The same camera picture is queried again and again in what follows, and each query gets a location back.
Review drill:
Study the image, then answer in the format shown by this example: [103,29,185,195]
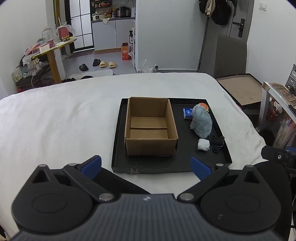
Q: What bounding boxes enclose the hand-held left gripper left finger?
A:
[30,155,116,204]

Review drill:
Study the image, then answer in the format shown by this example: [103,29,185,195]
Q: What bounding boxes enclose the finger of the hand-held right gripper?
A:
[261,145,296,173]

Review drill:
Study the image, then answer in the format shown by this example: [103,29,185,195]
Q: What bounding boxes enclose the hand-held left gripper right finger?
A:
[177,156,263,204]

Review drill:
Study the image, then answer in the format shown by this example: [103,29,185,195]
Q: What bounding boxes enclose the black shallow tray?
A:
[111,98,233,174]

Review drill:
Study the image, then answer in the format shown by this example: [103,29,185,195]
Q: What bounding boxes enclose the white cloth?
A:
[197,138,210,151]

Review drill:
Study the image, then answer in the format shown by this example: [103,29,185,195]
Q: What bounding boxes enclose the black knitted pouch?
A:
[211,136,225,153]

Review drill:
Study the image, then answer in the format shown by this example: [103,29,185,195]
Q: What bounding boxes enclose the fluffy grey-blue plush toy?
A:
[190,104,213,139]

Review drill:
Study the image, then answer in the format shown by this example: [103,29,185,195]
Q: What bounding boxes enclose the brown cardboard box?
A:
[124,97,179,156]

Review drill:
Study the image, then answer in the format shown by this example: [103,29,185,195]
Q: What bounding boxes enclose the white side table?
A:
[258,81,296,131]

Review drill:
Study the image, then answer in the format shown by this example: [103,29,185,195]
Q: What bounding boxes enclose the flat open cardboard box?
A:
[216,73,264,106]

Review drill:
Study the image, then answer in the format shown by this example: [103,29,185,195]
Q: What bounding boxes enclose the grey drawer unit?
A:
[285,64,296,93]

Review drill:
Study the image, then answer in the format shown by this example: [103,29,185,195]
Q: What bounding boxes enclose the white floor mat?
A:
[69,69,114,81]

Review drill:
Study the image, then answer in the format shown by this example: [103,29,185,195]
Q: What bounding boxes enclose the grey flat board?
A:
[214,34,248,78]

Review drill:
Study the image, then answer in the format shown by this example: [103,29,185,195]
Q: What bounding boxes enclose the clear plastic bag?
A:
[141,59,159,73]

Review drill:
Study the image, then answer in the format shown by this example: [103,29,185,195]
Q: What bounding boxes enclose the pile of bags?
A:
[11,54,57,93]

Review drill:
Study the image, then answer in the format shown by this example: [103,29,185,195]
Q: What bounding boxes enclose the orange cardboard box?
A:
[120,43,130,61]

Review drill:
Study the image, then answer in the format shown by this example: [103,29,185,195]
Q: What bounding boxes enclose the yellow round table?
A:
[32,37,78,84]

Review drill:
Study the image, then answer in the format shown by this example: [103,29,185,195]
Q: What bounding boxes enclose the black coat stand pole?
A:
[197,14,210,72]

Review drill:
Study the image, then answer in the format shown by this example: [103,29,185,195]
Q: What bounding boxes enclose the narrow white shelf rack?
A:
[128,20,137,69]

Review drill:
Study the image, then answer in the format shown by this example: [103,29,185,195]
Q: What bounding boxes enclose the black door lock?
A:
[232,19,246,38]

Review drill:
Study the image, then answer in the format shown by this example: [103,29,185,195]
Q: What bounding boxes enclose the white kitchen cabinet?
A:
[91,17,136,52]

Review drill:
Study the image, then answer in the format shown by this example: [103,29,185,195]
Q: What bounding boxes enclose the red carton box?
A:
[56,25,71,42]

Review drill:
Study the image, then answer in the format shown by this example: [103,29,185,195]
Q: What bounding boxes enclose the clear glass jar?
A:
[42,25,55,45]

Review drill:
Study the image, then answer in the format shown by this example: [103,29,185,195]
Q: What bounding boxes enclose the black framed glass door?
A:
[64,0,95,50]

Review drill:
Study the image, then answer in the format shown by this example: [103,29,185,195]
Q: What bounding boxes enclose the grey entrance door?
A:
[227,0,253,42]

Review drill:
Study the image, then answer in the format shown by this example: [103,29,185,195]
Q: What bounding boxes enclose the hanging dark clothes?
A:
[198,0,232,26]

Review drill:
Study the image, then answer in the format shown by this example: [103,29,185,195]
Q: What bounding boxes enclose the black rice cooker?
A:
[117,7,130,18]

